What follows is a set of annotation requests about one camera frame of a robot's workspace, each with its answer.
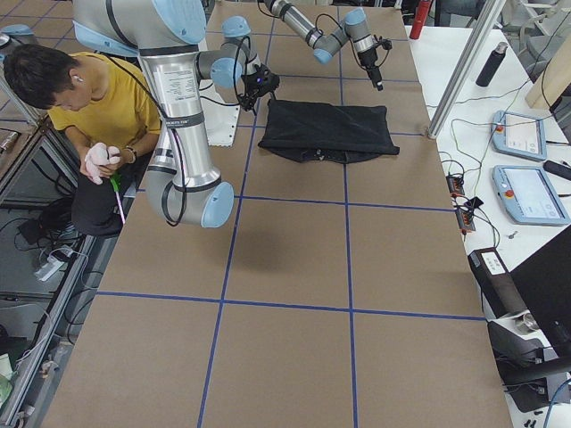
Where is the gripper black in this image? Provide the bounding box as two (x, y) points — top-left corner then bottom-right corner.
(238, 64), (280, 111)
(356, 37), (393, 91)

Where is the black graphic t-shirt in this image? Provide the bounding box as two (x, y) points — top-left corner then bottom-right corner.
(258, 100), (400, 164)

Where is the red fire extinguisher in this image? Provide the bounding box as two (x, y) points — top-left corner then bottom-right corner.
(409, 0), (433, 40)

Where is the black water bottle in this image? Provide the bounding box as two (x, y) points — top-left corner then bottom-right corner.
(476, 42), (509, 87)

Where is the far teach pendant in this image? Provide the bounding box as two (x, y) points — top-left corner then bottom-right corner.
(492, 111), (547, 161)

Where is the teach pendant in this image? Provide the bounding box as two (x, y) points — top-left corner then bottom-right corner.
(492, 111), (547, 161)
(492, 165), (570, 226)

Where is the person in yellow shirt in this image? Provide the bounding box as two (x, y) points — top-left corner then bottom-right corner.
(3, 45), (161, 237)

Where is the orange black power strip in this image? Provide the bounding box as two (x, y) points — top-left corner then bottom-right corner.
(446, 175), (476, 235)

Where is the pink plush toy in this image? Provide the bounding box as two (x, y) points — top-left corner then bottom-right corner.
(85, 142), (120, 185)

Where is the near teach pendant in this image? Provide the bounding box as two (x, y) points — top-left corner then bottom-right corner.
(492, 165), (570, 226)

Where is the black box with label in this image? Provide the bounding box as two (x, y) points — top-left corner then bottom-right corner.
(468, 247), (527, 317)

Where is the black monitor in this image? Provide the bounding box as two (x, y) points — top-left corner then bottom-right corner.
(511, 227), (571, 357)

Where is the white power strip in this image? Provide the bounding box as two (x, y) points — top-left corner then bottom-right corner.
(34, 259), (63, 282)

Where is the aluminium frame post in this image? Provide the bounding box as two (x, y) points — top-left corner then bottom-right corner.
(426, 0), (506, 139)

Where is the black remote handle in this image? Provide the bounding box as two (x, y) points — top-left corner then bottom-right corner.
(542, 160), (571, 180)

